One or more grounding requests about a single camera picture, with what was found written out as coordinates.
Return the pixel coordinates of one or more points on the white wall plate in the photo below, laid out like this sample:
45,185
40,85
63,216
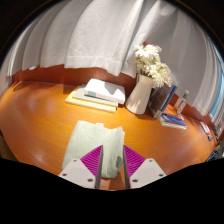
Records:
32,67

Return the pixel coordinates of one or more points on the thick white book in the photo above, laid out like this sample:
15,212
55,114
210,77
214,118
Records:
105,90

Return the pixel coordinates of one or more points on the pale green towel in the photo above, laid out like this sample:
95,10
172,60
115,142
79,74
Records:
90,138

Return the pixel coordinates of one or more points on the black bag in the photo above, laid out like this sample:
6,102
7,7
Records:
213,156

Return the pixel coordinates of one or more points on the white curtain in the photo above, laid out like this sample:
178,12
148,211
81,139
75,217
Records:
100,33

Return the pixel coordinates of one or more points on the small dark object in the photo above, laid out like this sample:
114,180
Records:
210,137

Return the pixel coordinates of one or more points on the red booklet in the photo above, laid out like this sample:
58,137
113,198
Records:
205,128

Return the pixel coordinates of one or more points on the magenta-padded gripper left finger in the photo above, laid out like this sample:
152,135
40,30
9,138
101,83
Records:
80,171

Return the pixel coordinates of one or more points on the thin grey-white book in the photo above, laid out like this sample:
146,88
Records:
83,96

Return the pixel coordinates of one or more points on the upright blue book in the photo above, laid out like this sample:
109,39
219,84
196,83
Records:
170,96

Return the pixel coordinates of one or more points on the white ceramic vase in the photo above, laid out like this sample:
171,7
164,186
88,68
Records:
139,96

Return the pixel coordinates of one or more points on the upright dark grey book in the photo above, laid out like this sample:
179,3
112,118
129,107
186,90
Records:
159,98

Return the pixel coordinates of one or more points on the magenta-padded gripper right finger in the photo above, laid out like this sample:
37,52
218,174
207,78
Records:
145,171

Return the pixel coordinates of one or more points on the flat pale book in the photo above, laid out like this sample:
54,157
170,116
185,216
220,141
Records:
171,126

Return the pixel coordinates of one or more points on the window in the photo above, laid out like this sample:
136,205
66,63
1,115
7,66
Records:
218,103

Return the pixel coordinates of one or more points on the flat yellow book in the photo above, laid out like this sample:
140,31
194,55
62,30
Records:
86,104

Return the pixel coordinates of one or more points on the clear plastic bottle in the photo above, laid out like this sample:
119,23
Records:
181,105

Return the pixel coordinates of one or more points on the flat blue book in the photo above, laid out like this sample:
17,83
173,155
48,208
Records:
173,120

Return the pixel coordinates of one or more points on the white flower bouquet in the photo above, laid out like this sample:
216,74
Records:
151,63

